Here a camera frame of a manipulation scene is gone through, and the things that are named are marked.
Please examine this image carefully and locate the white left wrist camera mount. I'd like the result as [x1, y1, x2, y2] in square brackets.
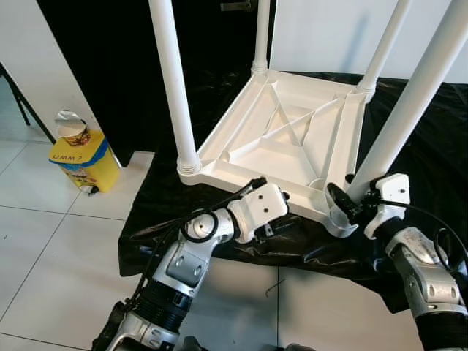
[233, 183, 290, 244]

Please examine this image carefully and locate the dark grey robot left foot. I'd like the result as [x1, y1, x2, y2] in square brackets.
[179, 336, 209, 351]

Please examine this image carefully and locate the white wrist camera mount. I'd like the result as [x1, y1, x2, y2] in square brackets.
[233, 183, 290, 244]
[363, 173, 412, 241]

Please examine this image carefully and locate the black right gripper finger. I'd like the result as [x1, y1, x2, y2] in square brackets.
[327, 183, 358, 220]

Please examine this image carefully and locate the black plastic table cover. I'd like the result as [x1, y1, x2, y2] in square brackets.
[118, 71, 468, 315]

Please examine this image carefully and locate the white plastic table top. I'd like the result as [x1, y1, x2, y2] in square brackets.
[178, 68, 377, 238]

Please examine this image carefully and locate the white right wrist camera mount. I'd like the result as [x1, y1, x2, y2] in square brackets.
[363, 173, 412, 241]

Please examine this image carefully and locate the black door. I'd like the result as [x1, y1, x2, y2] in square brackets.
[37, 0, 277, 167]

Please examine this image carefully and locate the instant noodle cup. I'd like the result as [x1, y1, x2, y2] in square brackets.
[55, 110, 92, 147]

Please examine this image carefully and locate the metal door handle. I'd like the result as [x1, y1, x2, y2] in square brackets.
[221, 0, 257, 12]

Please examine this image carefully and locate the thin black rod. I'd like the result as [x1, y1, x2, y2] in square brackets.
[0, 62, 56, 143]

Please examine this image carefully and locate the yellow blue cardboard box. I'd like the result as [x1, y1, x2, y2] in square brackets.
[49, 130, 121, 195]

